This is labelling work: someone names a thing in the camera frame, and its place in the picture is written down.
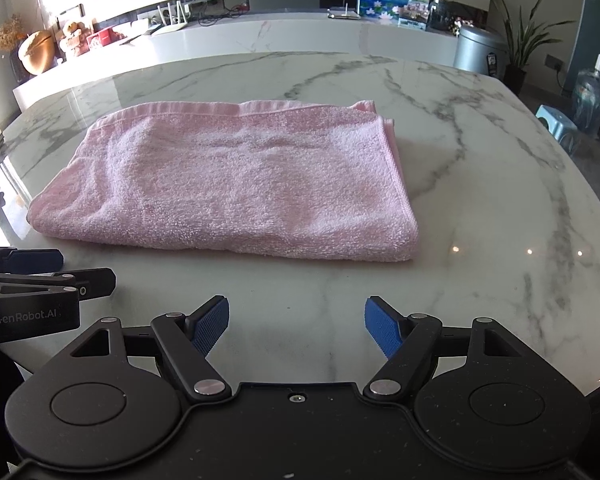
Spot white marble television console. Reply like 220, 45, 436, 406
12, 0, 462, 112

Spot potted long-leaf plant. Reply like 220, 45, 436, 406
480, 0, 576, 96

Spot clear water jug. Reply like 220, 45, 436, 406
572, 52, 600, 136

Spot dried flower bunch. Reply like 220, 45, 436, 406
0, 14, 26, 54

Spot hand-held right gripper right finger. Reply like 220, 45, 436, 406
362, 297, 530, 403

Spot small framed picture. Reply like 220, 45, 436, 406
397, 2, 431, 30

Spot red box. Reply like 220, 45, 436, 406
87, 30, 126, 51

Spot blue plastic stool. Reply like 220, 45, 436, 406
535, 105, 581, 154

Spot flat white router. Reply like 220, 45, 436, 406
327, 4, 361, 21

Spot white router with antennas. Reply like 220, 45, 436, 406
147, 2, 194, 34

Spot dark glass vase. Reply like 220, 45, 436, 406
427, 0, 454, 34

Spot pink towel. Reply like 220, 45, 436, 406
27, 100, 420, 264

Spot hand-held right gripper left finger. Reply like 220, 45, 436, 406
70, 296, 232, 403

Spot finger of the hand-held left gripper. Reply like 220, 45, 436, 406
0, 242, 65, 275
0, 268, 117, 307

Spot brown teddy bear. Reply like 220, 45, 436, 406
57, 20, 89, 61

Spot tangled black cables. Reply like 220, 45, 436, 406
197, 2, 246, 26

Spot silver trash can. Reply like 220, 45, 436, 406
452, 25, 509, 81

